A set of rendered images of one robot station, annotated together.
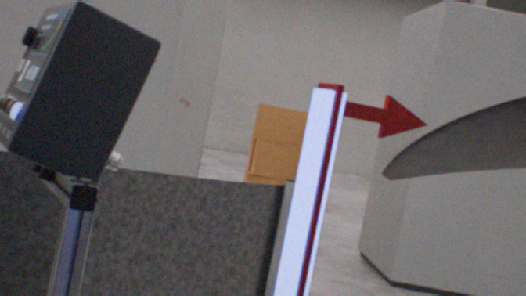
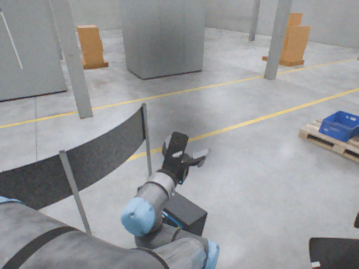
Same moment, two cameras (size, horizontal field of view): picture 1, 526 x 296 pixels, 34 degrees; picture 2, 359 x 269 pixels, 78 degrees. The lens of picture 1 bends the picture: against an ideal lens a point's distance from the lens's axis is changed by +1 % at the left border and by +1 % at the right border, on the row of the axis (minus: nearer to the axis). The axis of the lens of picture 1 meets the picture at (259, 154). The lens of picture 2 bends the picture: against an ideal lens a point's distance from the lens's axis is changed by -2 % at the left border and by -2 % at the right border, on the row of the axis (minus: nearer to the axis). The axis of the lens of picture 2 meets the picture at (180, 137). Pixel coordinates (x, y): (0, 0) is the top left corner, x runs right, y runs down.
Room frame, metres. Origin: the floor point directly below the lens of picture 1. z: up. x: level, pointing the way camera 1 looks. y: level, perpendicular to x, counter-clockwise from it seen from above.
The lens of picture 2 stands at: (0.55, 0.45, 1.86)
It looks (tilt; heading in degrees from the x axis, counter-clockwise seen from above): 31 degrees down; 335
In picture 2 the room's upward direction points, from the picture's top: straight up
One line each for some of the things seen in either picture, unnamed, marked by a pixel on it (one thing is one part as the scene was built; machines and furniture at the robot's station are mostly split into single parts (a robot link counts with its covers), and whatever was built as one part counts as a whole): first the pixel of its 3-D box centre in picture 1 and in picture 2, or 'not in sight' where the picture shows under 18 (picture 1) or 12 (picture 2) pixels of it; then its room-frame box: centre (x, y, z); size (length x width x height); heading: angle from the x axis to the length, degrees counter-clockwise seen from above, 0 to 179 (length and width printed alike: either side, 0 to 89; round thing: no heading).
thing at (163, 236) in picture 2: not in sight; (154, 236); (0.92, 0.36, 1.34); 0.11 x 0.08 x 0.11; 42
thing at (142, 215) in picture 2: not in sight; (145, 209); (0.93, 0.37, 1.43); 0.11 x 0.08 x 0.09; 132
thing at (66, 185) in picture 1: (66, 182); not in sight; (1.03, 0.22, 1.04); 0.24 x 0.03 x 0.03; 23
